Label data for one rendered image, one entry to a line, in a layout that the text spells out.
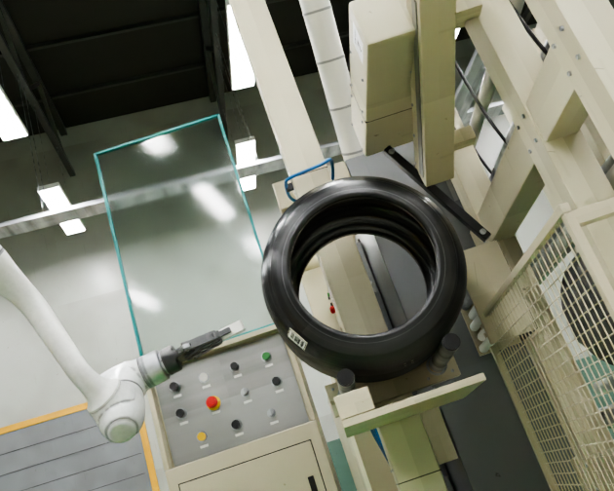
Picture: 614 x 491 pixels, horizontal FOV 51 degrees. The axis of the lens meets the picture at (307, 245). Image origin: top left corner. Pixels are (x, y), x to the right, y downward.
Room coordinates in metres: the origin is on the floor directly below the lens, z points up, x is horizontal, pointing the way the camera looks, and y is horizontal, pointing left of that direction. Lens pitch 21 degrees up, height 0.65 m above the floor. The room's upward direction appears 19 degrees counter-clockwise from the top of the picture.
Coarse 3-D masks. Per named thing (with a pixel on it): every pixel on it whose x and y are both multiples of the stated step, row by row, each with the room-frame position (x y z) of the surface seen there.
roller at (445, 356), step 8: (448, 336) 1.65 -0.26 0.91; (456, 336) 1.65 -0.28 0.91; (440, 344) 1.70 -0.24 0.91; (448, 344) 1.65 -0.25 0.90; (456, 344) 1.65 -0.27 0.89; (440, 352) 1.73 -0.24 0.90; (448, 352) 1.67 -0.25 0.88; (432, 360) 1.90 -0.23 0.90; (440, 360) 1.81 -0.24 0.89; (448, 360) 1.82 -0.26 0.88; (432, 368) 1.96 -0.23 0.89; (440, 368) 1.92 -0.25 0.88
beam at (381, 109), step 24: (360, 0) 1.40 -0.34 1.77; (384, 0) 1.40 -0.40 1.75; (360, 24) 1.40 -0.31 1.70; (384, 24) 1.40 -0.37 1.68; (408, 24) 1.40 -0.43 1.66; (384, 48) 1.43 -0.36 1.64; (408, 48) 1.47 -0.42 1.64; (360, 72) 1.58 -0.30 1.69; (384, 72) 1.54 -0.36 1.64; (408, 72) 1.58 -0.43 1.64; (360, 96) 1.70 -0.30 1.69; (384, 96) 1.66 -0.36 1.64; (408, 96) 1.71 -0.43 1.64; (360, 120) 1.84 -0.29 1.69; (384, 120) 1.80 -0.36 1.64; (408, 120) 1.85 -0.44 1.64; (384, 144) 1.96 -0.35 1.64
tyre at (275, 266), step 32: (320, 192) 1.64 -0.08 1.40; (352, 192) 1.64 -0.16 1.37; (384, 192) 1.64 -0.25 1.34; (416, 192) 1.67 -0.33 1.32; (288, 224) 1.63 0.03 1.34; (320, 224) 1.88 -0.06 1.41; (352, 224) 1.90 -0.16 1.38; (384, 224) 1.90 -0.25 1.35; (416, 224) 1.87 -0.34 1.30; (448, 224) 1.67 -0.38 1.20; (288, 256) 1.62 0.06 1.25; (416, 256) 1.91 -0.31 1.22; (448, 256) 1.65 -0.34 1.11; (288, 288) 1.63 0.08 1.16; (448, 288) 1.65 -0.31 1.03; (288, 320) 1.64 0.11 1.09; (416, 320) 1.64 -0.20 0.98; (448, 320) 1.67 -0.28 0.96; (320, 352) 1.65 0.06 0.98; (352, 352) 1.64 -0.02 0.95; (384, 352) 1.64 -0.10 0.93; (416, 352) 1.67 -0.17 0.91
